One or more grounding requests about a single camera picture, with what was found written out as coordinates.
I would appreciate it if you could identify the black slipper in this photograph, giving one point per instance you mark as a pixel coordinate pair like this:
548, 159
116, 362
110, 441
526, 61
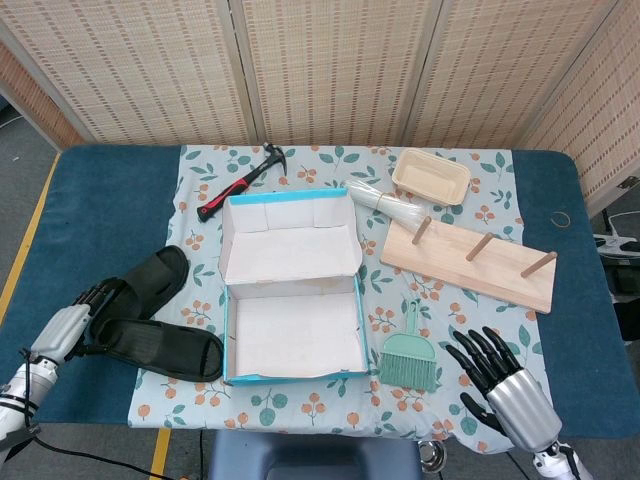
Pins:
150, 280
165, 350

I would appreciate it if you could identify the blue and white shoe box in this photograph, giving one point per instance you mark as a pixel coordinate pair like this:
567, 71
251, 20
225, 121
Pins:
295, 340

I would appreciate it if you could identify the black floor device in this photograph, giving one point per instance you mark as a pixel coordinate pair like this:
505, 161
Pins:
625, 282

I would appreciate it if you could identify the wooden peg board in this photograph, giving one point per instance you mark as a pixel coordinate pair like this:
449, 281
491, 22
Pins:
465, 280

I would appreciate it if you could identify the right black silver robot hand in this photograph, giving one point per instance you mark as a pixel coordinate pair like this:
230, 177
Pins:
525, 407

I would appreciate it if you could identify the floral leaf print tablecloth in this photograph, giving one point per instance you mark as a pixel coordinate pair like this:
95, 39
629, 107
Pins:
300, 410

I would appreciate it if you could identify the bundle of white straws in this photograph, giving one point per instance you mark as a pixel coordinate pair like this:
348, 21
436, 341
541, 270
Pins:
385, 205

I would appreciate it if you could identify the black red claw hammer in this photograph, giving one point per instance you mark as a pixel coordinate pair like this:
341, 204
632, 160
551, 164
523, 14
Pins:
235, 187

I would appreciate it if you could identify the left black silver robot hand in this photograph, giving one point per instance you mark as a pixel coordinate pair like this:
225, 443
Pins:
60, 335

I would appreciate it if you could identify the bamboo folding screen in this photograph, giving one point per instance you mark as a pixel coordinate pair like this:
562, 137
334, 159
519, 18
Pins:
325, 65

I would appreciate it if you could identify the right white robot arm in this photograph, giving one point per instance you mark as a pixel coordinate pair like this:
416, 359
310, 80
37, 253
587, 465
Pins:
557, 462

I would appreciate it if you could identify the green hand brush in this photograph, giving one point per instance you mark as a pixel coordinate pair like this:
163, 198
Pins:
405, 347

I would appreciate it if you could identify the tan rubber band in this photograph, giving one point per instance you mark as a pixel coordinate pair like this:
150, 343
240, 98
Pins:
552, 217

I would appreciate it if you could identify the beige plastic container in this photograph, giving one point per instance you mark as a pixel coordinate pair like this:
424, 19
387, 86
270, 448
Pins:
430, 177

